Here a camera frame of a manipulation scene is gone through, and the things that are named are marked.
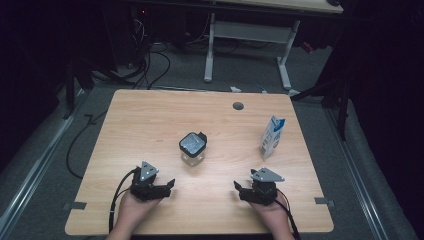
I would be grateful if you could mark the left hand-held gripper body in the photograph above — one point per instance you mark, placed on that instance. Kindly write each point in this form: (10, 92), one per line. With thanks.
(146, 191)

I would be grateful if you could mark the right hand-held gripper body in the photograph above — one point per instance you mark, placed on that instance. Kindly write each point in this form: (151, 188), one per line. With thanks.
(263, 193)

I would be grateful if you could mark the white and blue milk carton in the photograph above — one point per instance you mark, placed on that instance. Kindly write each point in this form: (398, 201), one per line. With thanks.
(271, 138)

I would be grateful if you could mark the clear jar with black lid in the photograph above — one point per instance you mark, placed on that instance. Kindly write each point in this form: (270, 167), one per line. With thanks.
(192, 146)

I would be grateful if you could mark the person's right hand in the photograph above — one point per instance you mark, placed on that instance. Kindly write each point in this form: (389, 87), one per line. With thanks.
(271, 213)

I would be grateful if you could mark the person's left hand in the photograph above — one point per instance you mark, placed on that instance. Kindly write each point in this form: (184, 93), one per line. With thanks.
(133, 211)

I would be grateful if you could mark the grey tape strip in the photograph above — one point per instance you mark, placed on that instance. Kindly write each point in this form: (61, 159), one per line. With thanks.
(75, 206)
(324, 201)

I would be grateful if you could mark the small white plug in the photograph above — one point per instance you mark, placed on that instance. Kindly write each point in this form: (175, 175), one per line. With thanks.
(235, 89)

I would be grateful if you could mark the black metal stand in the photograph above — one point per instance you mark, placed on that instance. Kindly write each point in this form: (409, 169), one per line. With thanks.
(70, 90)
(342, 110)

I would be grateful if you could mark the small red object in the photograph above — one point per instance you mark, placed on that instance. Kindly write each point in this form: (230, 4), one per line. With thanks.
(307, 47)

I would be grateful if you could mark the metal floor rail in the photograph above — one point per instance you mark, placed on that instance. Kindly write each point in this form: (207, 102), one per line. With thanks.
(360, 186)
(36, 170)

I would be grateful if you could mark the white metal desk frame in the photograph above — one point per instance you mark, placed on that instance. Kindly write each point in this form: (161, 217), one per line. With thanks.
(248, 32)

